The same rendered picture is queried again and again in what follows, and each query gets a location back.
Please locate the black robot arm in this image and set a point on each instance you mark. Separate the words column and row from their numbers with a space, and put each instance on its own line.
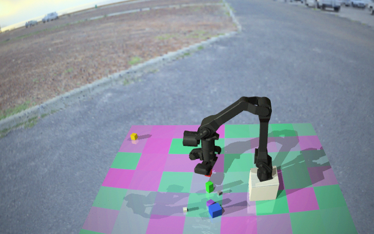
column 207, row 132

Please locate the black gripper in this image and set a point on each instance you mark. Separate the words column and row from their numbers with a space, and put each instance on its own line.
column 209, row 159

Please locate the small yellow block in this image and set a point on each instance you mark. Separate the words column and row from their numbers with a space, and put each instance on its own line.
column 134, row 136

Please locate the purple cube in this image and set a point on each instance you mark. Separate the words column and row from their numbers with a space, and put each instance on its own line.
column 210, row 202

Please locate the blue block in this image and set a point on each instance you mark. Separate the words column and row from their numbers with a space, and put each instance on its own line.
column 215, row 210

